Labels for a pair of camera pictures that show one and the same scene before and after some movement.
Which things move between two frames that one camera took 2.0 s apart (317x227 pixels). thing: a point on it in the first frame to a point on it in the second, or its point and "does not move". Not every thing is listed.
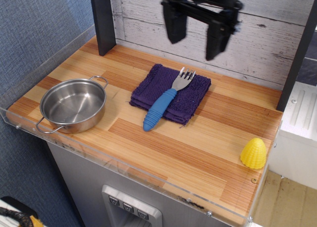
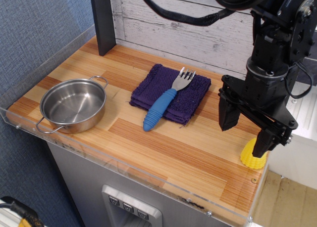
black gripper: x=219 y=5 to x=259 y=99
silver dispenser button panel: x=124 y=210 does not move
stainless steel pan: x=72 y=106 does not move
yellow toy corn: x=253 y=154 does not move
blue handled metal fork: x=184 y=77 does not move
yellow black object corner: x=23 y=219 to x=30 y=216
